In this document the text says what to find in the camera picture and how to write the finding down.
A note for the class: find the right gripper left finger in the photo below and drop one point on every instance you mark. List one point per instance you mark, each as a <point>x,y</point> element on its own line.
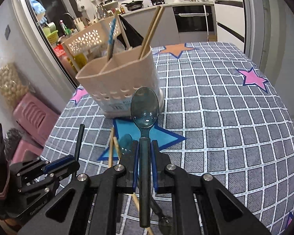
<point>88,205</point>

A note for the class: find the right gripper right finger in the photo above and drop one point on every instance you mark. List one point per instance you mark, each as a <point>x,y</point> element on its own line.
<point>200,204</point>

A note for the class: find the blue translucent plastic spoon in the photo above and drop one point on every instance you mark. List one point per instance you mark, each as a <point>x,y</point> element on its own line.
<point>144,112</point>

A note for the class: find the dark handle metal spoon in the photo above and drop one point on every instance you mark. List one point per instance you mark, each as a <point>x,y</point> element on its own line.
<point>165,222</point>

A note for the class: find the blue patterned chopstick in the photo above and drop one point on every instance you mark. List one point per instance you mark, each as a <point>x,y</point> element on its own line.
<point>110,39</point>

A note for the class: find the pink plastic stool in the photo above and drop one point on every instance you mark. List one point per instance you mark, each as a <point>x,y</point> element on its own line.
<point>37,120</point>

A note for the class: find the grey checkered tablecloth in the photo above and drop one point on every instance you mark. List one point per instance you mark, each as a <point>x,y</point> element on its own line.
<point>220,116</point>

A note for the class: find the beige utensil holder caddy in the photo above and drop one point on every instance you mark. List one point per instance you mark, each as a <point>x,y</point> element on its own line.
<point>112,83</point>

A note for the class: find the cream flower-cutout storage cart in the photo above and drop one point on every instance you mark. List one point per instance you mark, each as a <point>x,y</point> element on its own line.
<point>92,36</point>

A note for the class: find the black bag hanging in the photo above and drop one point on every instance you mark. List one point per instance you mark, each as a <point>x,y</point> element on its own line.
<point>133,37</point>

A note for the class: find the black built-in oven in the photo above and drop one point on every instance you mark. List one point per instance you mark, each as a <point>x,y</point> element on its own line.
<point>194,18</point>

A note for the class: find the white refrigerator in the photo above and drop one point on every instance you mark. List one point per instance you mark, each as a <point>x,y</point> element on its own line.
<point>230,22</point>

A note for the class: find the black wok on stove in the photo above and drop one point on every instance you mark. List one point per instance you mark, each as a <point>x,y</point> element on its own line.
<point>133,5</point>

